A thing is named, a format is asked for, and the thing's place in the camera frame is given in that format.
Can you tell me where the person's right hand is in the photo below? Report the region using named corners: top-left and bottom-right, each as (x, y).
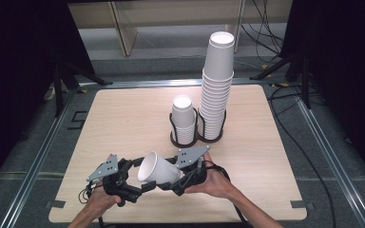
top-left (183, 152), bottom-right (236, 200)

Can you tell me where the short stack of white cups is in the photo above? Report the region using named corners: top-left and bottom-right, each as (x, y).
top-left (170, 94), bottom-right (198, 146)

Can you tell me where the tall stack of white cups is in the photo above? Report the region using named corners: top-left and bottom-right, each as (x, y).
top-left (197, 30), bottom-right (236, 141)

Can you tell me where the right hand-held gripper cable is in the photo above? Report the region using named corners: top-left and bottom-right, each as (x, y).
top-left (202, 161), bottom-right (252, 228)

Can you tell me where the person's left hand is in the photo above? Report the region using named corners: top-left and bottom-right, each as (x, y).
top-left (86, 186), bottom-right (122, 219)

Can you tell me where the black metal stand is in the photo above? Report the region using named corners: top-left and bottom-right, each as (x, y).
top-left (51, 60), bottom-right (114, 118)
top-left (249, 51), bottom-right (314, 110)

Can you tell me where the hand-held gripper cable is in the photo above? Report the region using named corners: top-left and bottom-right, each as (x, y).
top-left (77, 181), bottom-right (106, 205)
top-left (202, 161), bottom-right (252, 228)

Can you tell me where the dark table bracket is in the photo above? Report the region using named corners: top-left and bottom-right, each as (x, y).
top-left (45, 199), bottom-right (67, 210)
top-left (290, 199), bottom-right (316, 210)

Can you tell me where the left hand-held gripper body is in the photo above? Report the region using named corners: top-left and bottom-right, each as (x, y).
top-left (86, 154), bottom-right (143, 207)

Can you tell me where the white paper cup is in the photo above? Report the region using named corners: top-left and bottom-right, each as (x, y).
top-left (137, 151), bottom-right (183, 185)

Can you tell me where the bundle of black cables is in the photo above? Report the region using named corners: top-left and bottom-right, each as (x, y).
top-left (240, 0), bottom-right (287, 65)

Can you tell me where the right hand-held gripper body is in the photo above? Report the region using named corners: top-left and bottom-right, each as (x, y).
top-left (170, 145), bottom-right (211, 197)

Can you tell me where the black curtain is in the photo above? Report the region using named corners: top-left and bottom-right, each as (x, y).
top-left (279, 0), bottom-right (365, 183)
top-left (0, 0), bottom-right (97, 193)

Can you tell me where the left hand-held gripper cable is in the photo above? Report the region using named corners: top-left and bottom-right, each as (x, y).
top-left (77, 181), bottom-right (106, 205)

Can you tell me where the metal floor rail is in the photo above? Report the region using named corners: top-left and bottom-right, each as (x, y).
top-left (296, 99), bottom-right (365, 228)
top-left (77, 77), bottom-right (269, 90)
top-left (0, 89), bottom-right (77, 228)

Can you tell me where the beige wooden shelf unit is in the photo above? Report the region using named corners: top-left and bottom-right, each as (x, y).
top-left (67, 0), bottom-right (294, 58)

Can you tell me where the long black floor cable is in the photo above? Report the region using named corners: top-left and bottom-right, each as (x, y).
top-left (266, 84), bottom-right (337, 228)

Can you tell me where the black double cup holder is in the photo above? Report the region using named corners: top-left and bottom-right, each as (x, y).
top-left (169, 107), bottom-right (228, 149)

